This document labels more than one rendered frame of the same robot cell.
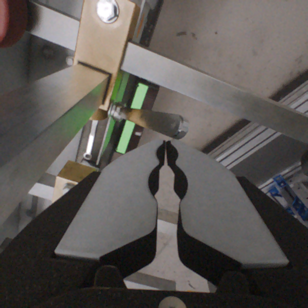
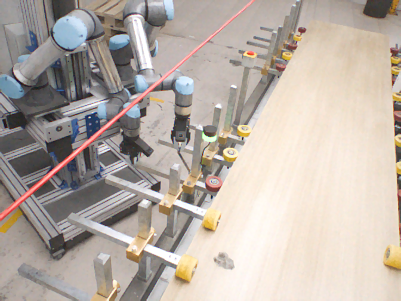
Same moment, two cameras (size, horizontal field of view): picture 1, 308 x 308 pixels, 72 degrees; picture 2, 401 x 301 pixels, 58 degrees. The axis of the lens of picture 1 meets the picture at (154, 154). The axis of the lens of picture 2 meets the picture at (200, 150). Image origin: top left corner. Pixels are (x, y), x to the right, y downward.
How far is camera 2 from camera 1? 1.58 m
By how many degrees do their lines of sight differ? 22
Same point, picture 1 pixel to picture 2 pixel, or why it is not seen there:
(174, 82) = not seen: hidden behind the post
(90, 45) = (193, 180)
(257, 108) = (155, 168)
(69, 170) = (208, 162)
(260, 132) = (110, 205)
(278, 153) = (98, 192)
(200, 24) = not seen: hidden behind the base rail
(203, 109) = not seen: hidden behind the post
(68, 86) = (194, 163)
